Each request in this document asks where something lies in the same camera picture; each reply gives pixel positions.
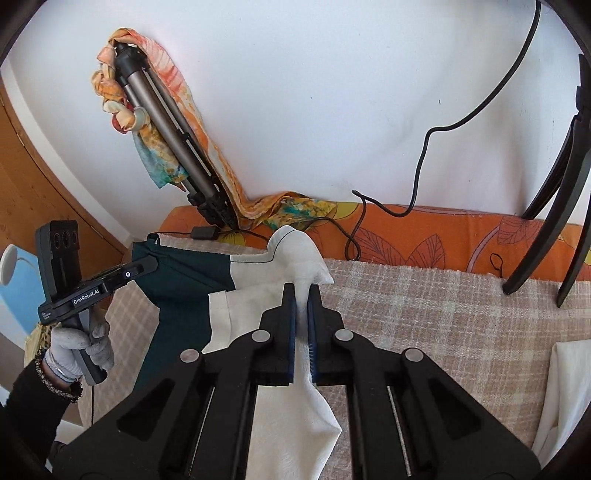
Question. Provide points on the orange patterned scarf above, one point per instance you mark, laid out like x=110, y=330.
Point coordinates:
x=159, y=55

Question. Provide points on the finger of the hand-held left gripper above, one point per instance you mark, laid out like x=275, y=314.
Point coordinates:
x=138, y=268

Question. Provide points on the white round disc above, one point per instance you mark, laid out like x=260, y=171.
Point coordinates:
x=11, y=265

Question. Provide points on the pink plaid blanket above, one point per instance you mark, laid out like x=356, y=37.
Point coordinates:
x=415, y=314

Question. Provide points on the orange leaf print bedsheet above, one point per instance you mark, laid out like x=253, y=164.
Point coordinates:
x=438, y=230

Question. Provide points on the person's left hand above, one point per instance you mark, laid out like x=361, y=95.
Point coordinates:
x=69, y=346

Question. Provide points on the folded white garment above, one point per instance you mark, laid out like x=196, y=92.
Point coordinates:
x=568, y=383

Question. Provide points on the small black tripod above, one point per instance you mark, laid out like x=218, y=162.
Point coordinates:
x=572, y=157

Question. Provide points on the person's left forearm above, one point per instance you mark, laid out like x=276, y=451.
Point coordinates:
x=32, y=415

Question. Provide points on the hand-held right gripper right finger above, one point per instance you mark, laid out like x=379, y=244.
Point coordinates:
x=313, y=337

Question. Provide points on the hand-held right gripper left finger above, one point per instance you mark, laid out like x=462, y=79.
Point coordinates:
x=291, y=332

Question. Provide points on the wooden furniture panel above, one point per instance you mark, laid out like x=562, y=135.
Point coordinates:
x=37, y=194

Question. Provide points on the cream and teal printed t-shirt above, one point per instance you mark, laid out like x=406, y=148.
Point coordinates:
x=184, y=286

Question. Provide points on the folded grey tripod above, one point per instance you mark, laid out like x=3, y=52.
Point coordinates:
x=157, y=106

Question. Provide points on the light blue board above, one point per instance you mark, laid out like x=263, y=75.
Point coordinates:
x=23, y=304

